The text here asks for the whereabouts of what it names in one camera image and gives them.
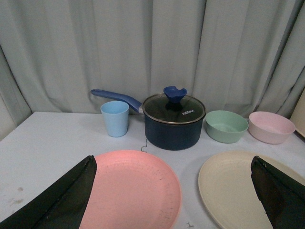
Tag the pink plate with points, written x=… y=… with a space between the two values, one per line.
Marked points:
x=132 y=190

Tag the grey curtain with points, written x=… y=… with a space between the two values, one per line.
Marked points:
x=236 y=55

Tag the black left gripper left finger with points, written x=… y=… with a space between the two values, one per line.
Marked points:
x=60 y=206

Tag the cream plate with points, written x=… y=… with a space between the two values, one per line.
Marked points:
x=228 y=193

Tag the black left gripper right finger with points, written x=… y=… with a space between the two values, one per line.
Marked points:
x=282 y=197

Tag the green bowl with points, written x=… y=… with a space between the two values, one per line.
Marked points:
x=225 y=127

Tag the dark blue saucepan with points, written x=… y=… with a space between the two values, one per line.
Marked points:
x=162 y=135

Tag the glass pot lid blue knob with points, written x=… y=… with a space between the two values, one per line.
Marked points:
x=174 y=106

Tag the pink bowl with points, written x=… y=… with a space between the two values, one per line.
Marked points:
x=269 y=127

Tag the light blue cup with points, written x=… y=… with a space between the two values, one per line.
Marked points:
x=115 y=115

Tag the cream toaster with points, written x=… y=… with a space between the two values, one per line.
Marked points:
x=298 y=115

